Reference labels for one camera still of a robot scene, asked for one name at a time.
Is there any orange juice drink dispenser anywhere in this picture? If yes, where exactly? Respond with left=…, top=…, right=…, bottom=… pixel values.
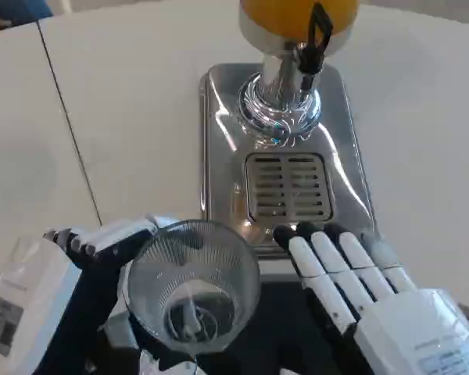
left=236, top=0, right=361, bottom=138

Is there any clear ribbed glass cup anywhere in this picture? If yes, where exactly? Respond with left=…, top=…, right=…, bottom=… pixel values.
left=126, top=219, right=263, bottom=351

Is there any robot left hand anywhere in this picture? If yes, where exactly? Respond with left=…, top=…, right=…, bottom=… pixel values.
left=0, top=212, right=209, bottom=375

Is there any steel drip tray base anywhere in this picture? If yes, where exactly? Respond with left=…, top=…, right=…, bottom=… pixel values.
left=198, top=62, right=378, bottom=261

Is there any blue object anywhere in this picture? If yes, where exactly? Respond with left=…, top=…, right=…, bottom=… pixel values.
left=0, top=0, right=55, bottom=29

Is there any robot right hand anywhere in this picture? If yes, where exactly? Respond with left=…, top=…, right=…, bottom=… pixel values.
left=272, top=221, right=469, bottom=375

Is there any black dispenser tap handle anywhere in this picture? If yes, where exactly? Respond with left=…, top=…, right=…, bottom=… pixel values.
left=298, top=1, right=334, bottom=90

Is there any slotted steel drip grid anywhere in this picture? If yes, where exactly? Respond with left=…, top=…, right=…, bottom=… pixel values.
left=245, top=152, right=334, bottom=220

